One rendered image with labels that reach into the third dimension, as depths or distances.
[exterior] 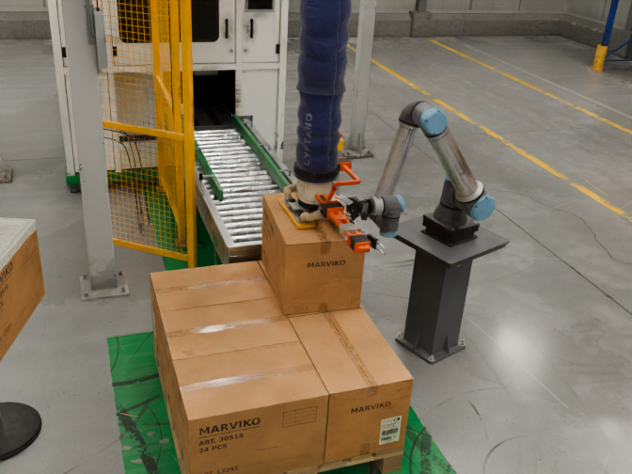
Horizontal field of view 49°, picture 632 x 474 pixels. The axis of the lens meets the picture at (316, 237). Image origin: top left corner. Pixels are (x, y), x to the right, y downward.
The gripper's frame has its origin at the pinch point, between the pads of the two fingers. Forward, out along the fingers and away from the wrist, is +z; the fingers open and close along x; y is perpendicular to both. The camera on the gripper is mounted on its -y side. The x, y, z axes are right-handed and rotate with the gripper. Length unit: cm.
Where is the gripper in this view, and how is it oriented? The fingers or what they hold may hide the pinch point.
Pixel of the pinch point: (334, 212)
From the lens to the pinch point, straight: 330.0
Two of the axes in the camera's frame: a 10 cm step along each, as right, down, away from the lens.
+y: -3.3, -4.5, 8.3
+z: -9.4, 1.0, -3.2
